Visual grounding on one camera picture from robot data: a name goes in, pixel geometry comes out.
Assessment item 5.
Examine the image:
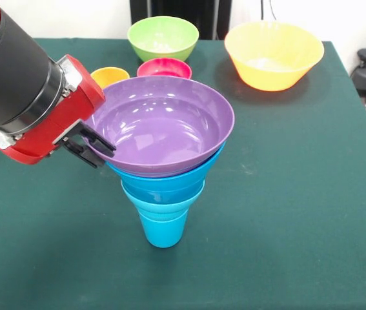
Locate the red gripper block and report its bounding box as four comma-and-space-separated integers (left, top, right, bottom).
0, 54, 117, 169

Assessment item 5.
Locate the purple bowl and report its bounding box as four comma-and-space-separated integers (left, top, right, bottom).
84, 76, 236, 179

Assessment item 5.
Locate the large blue bowl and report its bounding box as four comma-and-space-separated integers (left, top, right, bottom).
107, 140, 227, 194

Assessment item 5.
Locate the shallow blue bowl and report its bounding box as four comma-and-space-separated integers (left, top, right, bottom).
120, 179, 205, 207

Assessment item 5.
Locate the small ribbed teal bowl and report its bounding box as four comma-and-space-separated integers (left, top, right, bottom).
120, 182, 206, 224

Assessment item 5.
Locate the blue cup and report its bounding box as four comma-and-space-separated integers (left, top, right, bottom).
138, 211, 190, 250

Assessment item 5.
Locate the orange cup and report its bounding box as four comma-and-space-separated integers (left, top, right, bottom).
90, 67, 130, 90

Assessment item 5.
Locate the pink red bowl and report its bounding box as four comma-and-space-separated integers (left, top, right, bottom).
136, 57, 193, 80

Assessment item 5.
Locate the green bowl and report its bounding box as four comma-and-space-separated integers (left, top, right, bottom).
127, 15, 200, 63

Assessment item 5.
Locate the dark green tablecloth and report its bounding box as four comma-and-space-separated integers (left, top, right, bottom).
0, 37, 366, 310

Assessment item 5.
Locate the large yellow bowl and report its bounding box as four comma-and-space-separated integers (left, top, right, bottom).
224, 21, 325, 92

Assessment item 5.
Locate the black wall cable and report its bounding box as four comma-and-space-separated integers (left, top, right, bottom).
259, 0, 279, 23

